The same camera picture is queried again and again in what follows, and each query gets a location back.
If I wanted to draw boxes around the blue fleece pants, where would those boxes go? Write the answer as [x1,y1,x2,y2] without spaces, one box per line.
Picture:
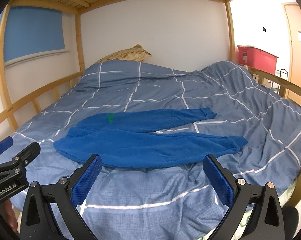
[53,107,247,168]

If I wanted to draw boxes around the beige patterned pillow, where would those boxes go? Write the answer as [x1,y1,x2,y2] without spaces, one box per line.
[97,44,152,63]

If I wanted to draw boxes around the person's left hand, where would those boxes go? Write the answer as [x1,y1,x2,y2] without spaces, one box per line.
[3,199,18,232]

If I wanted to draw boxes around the blue grid duvet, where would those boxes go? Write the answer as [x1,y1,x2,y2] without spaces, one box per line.
[0,61,301,239]

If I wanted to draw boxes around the red plastic storage bin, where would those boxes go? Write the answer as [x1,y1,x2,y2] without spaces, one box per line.
[237,46,278,75]

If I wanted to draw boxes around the beige door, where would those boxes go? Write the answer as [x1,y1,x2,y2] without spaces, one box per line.
[283,2,301,106]

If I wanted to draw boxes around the wooden bunk bed frame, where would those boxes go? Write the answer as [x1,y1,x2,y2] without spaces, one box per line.
[0,0,301,204]

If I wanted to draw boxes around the blue window blind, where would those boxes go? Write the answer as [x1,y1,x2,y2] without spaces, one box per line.
[3,7,66,66]

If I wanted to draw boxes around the black metal rack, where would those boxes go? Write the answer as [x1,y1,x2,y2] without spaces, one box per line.
[272,68,289,95]

